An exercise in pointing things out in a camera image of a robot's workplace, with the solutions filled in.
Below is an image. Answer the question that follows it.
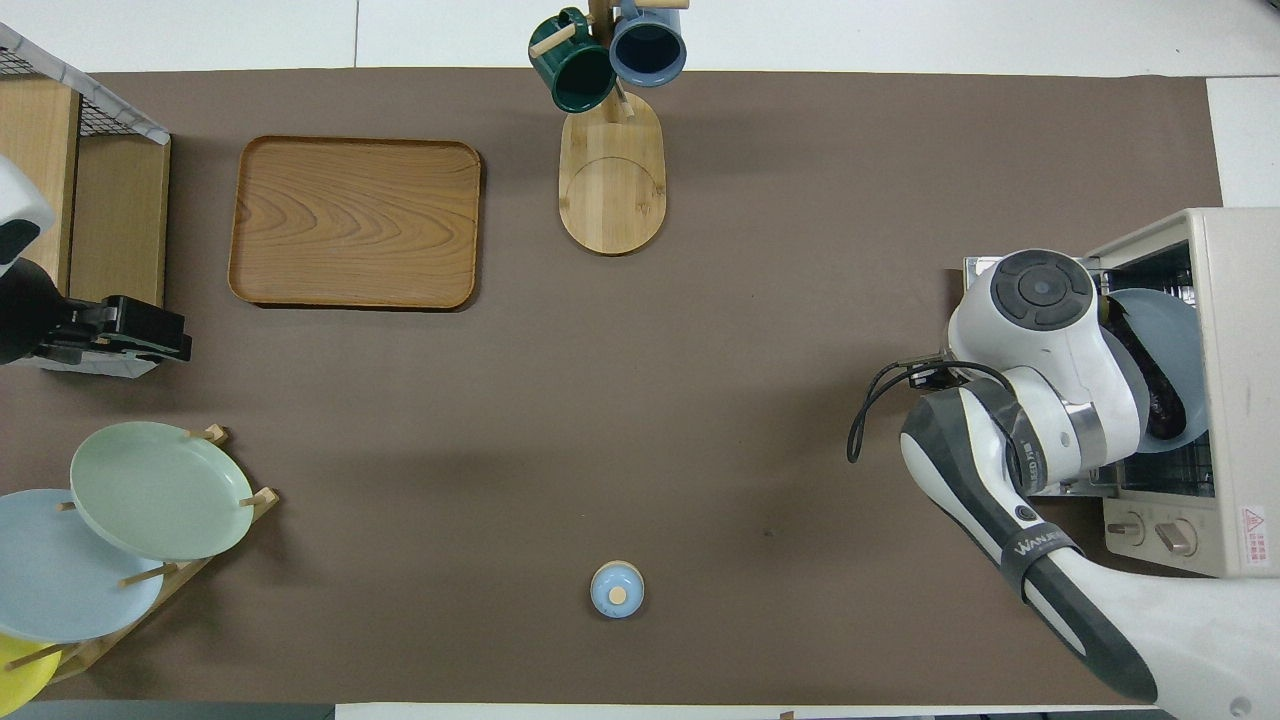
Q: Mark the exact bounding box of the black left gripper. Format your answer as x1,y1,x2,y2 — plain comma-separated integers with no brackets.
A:
0,257,193,367

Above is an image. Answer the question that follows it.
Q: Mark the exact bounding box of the dark purple eggplant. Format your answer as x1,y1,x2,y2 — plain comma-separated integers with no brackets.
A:
1100,305,1188,441

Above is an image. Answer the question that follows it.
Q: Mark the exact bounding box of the beige toaster oven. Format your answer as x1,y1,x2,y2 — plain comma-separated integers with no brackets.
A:
962,207,1280,581

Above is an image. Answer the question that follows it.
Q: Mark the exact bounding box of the pale green plate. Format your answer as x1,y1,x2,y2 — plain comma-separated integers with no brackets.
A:
69,420,256,563

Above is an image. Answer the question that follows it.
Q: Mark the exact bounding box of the wooden plate rack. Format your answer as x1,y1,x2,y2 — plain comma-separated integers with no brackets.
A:
45,425,281,686

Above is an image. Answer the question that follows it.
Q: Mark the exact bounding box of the wooden serving tray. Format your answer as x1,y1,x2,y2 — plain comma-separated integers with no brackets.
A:
228,135,483,311

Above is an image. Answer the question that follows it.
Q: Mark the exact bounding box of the light blue racked plate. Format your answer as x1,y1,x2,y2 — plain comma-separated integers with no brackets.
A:
0,488,166,644

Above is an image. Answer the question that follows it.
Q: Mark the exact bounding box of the yellow plate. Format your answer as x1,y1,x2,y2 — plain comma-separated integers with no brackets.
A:
0,632,63,719

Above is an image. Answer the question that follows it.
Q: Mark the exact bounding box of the wooden mug tree stand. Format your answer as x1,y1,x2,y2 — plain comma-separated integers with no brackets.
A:
528,0,691,257

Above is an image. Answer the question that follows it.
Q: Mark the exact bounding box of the dark green mug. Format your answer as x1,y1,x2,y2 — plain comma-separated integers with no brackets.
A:
528,8,618,114

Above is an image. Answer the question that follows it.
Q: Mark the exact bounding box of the brown table mat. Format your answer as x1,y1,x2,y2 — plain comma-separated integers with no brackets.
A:
0,68,1271,706

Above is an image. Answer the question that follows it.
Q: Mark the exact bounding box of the blue mug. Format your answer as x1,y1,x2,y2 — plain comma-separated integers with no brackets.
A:
608,0,689,89

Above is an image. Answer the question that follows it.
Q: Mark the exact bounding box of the wooden shelf with wire mesh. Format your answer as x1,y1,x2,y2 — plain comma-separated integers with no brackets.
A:
0,22,173,379

